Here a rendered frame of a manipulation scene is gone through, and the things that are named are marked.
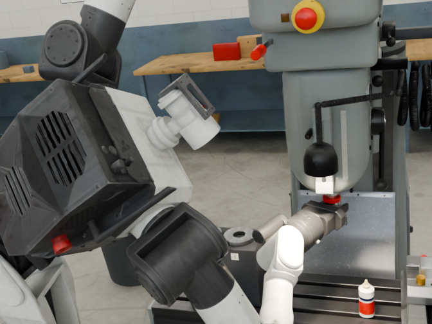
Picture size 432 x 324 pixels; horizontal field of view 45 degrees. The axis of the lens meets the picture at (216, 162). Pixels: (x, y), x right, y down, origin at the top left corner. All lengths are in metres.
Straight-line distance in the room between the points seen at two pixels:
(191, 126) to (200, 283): 0.28
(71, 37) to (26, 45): 5.94
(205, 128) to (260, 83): 4.84
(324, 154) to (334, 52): 0.22
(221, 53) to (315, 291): 3.85
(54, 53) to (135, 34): 5.12
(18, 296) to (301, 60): 0.76
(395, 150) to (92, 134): 1.11
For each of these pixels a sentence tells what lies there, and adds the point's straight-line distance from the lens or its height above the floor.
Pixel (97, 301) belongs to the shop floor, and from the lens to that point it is 3.39.
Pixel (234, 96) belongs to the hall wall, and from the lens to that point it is 5.88.
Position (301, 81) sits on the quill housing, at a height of 1.60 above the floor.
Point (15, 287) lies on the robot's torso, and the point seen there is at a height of 1.32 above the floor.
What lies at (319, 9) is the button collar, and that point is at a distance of 1.01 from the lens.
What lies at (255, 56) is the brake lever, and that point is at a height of 1.70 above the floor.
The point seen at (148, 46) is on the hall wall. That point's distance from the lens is 6.10.
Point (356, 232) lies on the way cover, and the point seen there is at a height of 0.98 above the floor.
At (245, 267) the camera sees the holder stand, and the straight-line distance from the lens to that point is 1.48.
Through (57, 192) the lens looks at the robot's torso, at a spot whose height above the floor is 1.58.
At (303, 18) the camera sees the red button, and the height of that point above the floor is 1.76.
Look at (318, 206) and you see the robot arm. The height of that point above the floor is 1.26.
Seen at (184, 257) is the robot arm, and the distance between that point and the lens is 0.89.
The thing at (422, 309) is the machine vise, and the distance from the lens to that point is 1.44.
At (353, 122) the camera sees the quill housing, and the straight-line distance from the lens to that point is 1.22.
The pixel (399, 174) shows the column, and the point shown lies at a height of 1.15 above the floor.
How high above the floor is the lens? 1.90
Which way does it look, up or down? 22 degrees down
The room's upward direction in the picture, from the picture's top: 8 degrees counter-clockwise
